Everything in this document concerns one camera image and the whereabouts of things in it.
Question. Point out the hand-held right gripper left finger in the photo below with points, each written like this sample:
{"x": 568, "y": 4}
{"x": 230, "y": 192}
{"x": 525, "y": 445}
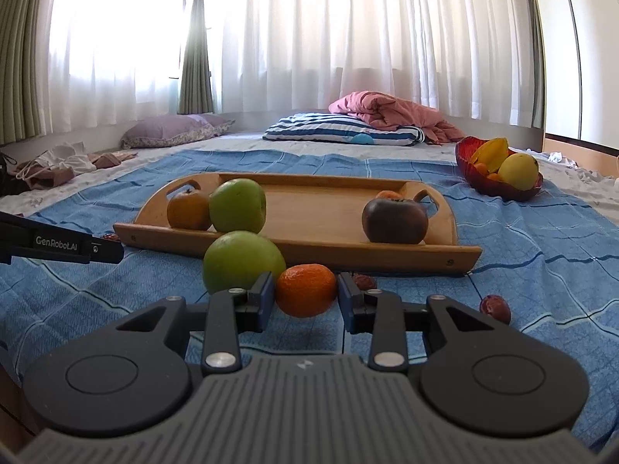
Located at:
{"x": 266, "y": 299}

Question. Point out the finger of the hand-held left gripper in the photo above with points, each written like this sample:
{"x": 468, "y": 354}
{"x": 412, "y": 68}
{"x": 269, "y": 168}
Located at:
{"x": 109, "y": 251}

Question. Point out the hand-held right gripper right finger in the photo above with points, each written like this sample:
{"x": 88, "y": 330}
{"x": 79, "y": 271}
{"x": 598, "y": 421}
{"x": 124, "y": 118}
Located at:
{"x": 344, "y": 299}

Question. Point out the red date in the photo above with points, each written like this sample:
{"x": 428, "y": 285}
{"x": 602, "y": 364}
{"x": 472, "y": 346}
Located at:
{"x": 111, "y": 238}
{"x": 495, "y": 309}
{"x": 365, "y": 281}

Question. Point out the orange mandarin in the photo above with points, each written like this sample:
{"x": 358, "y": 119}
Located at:
{"x": 304, "y": 290}
{"x": 389, "y": 195}

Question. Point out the green apple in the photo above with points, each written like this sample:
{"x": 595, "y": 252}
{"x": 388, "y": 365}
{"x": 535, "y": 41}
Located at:
{"x": 239, "y": 261}
{"x": 237, "y": 205}

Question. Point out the large brownish orange fruit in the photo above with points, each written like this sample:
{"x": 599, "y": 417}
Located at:
{"x": 187, "y": 210}

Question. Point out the dark purple tomato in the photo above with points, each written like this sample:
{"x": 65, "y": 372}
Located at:
{"x": 394, "y": 222}

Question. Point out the wooden tray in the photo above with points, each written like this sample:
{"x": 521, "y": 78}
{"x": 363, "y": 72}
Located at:
{"x": 309, "y": 212}

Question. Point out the white garment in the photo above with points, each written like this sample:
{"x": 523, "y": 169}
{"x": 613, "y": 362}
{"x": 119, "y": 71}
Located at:
{"x": 67, "y": 159}

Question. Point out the pink-brown garment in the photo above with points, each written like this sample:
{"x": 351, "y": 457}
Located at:
{"x": 109, "y": 159}

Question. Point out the purple pillow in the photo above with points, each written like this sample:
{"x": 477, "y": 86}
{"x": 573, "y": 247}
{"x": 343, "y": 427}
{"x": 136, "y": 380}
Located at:
{"x": 169, "y": 130}

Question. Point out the grey-green curtain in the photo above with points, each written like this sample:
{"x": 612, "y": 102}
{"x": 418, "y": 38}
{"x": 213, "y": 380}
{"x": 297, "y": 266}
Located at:
{"x": 196, "y": 58}
{"x": 24, "y": 82}
{"x": 537, "y": 58}

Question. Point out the white bedsheet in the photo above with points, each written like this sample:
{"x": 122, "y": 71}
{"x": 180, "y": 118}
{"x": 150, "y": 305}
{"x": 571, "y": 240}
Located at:
{"x": 242, "y": 143}

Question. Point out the blue white striped pillow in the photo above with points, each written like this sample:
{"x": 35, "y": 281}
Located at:
{"x": 314, "y": 128}

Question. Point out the red glass bowl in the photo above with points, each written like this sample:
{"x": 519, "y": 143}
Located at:
{"x": 466, "y": 164}

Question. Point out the small orange kumquat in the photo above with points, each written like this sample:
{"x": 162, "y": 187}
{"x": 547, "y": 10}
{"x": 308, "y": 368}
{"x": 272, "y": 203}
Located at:
{"x": 493, "y": 177}
{"x": 481, "y": 169}

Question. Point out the blue checkered blanket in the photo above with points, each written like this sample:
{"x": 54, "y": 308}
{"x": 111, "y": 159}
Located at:
{"x": 532, "y": 251}

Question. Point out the pink quilt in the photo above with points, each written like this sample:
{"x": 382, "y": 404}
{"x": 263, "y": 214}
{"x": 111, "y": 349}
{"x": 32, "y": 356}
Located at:
{"x": 387, "y": 109}

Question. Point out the yellow starfruit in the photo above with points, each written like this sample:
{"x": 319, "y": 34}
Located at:
{"x": 493, "y": 152}

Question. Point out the yellow pear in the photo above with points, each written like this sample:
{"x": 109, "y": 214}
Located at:
{"x": 518, "y": 171}

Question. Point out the small white cloth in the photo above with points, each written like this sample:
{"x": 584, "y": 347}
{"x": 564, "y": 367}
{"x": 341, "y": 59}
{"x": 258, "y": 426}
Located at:
{"x": 556, "y": 157}

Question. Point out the white sheer curtain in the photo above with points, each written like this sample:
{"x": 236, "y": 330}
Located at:
{"x": 338, "y": 34}

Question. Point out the white wardrobe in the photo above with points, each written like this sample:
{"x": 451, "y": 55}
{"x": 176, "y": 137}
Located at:
{"x": 580, "y": 58}

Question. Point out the wooden bed frame board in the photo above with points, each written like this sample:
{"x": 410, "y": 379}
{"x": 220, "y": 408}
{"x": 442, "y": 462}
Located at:
{"x": 580, "y": 152}

